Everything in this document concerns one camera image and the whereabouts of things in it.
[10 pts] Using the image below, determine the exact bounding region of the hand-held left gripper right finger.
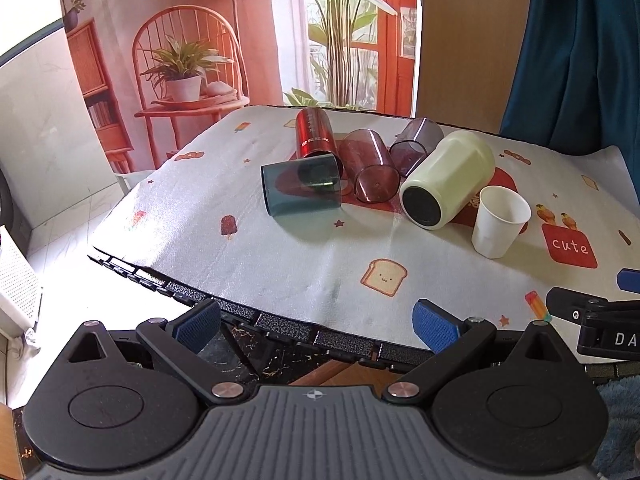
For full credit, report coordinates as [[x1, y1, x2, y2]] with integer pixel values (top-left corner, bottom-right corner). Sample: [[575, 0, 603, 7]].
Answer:
[[382, 299, 576, 406]]

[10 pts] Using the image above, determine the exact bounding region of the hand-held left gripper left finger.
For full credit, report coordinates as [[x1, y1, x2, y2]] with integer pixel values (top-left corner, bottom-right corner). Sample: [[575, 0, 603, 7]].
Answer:
[[66, 299, 253, 408]]

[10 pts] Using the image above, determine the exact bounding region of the white paper cup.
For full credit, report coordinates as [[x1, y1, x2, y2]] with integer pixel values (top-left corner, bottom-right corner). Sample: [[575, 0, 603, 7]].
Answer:
[[471, 185, 532, 260]]

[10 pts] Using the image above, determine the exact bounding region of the cream insulated cup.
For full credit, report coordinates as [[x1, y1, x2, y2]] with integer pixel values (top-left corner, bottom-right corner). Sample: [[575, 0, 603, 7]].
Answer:
[[398, 130, 496, 231]]

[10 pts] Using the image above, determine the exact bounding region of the red transparent cup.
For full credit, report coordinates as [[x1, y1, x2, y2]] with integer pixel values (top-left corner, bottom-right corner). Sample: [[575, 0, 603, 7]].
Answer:
[[339, 128, 401, 205]]

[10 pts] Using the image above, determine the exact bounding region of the dark teal transparent cup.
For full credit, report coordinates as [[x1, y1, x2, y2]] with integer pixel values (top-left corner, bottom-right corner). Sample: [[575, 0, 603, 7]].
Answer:
[[260, 153, 344, 219]]

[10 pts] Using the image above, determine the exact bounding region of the purple transparent cup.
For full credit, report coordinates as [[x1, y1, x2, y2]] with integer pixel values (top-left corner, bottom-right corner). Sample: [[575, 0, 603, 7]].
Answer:
[[389, 117, 445, 179]]

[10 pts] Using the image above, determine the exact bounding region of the red metallic cup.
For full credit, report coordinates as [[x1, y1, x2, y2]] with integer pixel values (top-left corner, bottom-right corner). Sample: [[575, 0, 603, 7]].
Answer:
[[295, 107, 346, 162]]

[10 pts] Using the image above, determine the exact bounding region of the white printed tablecloth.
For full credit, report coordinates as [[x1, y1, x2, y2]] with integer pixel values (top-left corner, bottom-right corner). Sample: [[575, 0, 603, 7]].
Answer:
[[91, 104, 640, 352]]

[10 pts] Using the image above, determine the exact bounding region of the blue fuzzy rug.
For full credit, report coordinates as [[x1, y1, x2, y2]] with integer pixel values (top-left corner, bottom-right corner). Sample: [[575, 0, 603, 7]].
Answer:
[[594, 379, 640, 480]]

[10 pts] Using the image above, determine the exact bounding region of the black folding table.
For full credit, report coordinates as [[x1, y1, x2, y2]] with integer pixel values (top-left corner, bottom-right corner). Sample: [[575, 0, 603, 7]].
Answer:
[[86, 247, 640, 383]]

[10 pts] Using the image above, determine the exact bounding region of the white radiator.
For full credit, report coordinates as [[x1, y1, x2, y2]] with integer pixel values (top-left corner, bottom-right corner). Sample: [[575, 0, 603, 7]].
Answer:
[[0, 224, 45, 337]]

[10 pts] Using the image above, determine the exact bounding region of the blue curtain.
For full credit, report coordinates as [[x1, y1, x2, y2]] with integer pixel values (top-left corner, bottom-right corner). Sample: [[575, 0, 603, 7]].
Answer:
[[500, 0, 640, 157]]

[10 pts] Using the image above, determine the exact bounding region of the wooden board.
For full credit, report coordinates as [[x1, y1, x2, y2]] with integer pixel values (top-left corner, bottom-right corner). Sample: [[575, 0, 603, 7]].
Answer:
[[416, 0, 535, 136]]

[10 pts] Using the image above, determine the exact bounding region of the printed wall backdrop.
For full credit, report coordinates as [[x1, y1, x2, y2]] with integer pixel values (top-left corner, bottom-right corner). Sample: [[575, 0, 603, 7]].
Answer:
[[54, 0, 426, 176]]

